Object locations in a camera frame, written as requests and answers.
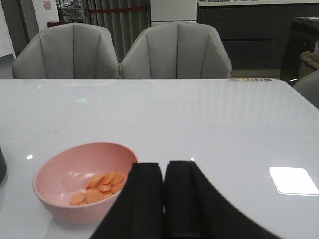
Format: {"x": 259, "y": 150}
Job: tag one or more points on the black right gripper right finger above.
{"x": 195, "y": 209}

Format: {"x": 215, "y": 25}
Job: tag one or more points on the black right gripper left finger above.
{"x": 138, "y": 210}

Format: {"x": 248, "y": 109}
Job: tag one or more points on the orange ham slices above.
{"x": 99, "y": 187}

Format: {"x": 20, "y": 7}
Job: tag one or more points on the pink plastic bowl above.
{"x": 69, "y": 173}

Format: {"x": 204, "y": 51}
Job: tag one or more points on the right grey upholstered chair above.
{"x": 177, "y": 50}

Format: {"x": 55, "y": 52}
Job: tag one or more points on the grey upholstered chair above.
{"x": 177, "y": 50}
{"x": 70, "y": 51}

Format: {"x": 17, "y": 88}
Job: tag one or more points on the left grey upholstered chair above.
{"x": 70, "y": 51}

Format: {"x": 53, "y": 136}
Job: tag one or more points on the beige cushion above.
{"x": 309, "y": 63}

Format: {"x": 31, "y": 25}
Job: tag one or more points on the grey counter with white top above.
{"x": 255, "y": 32}

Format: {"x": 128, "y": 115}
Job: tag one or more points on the white cabinet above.
{"x": 165, "y": 11}

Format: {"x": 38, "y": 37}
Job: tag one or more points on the red barrier tape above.
{"x": 118, "y": 10}

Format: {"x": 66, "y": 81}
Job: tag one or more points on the red trash bin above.
{"x": 54, "y": 23}

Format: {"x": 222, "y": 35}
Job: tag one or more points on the dark blue saucepan purple handle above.
{"x": 3, "y": 166}

